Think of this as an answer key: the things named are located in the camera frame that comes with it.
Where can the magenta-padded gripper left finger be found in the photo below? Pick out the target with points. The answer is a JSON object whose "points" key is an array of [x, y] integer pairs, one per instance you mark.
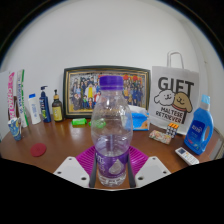
{"points": [[71, 168]]}

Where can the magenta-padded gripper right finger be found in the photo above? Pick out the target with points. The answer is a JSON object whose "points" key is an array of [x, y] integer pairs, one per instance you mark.
{"points": [[151, 168]]}

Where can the clear purple-capped water bottle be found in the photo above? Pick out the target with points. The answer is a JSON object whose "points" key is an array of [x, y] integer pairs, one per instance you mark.
{"points": [[111, 140]]}

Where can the small patterned pouch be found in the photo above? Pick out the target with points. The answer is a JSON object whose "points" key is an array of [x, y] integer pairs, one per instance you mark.
{"points": [[160, 137]]}

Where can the white remote control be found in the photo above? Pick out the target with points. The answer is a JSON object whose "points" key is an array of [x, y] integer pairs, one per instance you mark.
{"points": [[186, 156]]}

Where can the flat round red coaster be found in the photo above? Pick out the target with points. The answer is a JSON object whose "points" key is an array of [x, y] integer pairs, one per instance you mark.
{"points": [[38, 150]]}

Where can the colourful puzzle cube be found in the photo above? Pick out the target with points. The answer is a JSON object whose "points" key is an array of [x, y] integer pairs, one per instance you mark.
{"points": [[172, 130]]}

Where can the blue tissue pack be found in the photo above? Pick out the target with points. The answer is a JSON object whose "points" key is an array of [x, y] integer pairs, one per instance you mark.
{"points": [[140, 120]]}

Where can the yellow pump bottle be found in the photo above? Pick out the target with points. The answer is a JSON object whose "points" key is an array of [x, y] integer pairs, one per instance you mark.
{"points": [[57, 110]]}

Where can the blue detergent bottle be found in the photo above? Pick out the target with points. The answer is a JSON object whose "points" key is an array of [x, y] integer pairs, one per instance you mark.
{"points": [[198, 128]]}

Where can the dark blue pump bottle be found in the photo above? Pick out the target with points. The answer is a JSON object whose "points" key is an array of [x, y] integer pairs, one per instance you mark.
{"points": [[45, 108]]}

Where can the white bottle with blue cap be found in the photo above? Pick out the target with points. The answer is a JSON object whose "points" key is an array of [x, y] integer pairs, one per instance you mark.
{"points": [[34, 111]]}

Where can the white paper gift bag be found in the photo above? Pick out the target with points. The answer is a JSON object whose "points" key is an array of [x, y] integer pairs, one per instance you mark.
{"points": [[175, 96]]}

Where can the framed group photo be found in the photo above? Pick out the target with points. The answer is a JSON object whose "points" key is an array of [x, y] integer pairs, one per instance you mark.
{"points": [[80, 93]]}

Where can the white green shuttlecock tube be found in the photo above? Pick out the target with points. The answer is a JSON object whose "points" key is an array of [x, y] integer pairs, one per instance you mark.
{"points": [[22, 100]]}

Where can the white refrigerator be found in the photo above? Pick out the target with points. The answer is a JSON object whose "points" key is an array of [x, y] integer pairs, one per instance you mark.
{"points": [[3, 106]]}

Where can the pink shuttlecock tube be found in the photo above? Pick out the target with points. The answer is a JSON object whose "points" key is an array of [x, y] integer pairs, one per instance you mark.
{"points": [[12, 96]]}

